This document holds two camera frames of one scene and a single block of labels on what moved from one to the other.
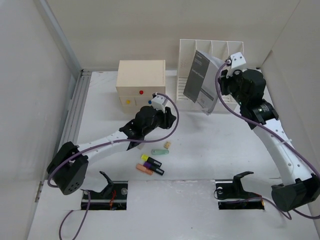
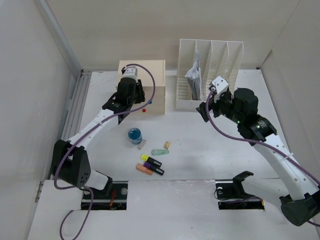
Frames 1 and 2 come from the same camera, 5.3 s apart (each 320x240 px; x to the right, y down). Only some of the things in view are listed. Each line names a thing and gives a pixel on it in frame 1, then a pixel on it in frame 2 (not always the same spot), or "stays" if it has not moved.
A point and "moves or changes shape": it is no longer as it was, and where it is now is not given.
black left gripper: (167, 118) -> (138, 88)
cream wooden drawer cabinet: (137, 81) stays
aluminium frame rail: (71, 127) stays
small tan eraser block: (167, 144) stays
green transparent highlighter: (160, 151) stays
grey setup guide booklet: (201, 85) moves or changes shape
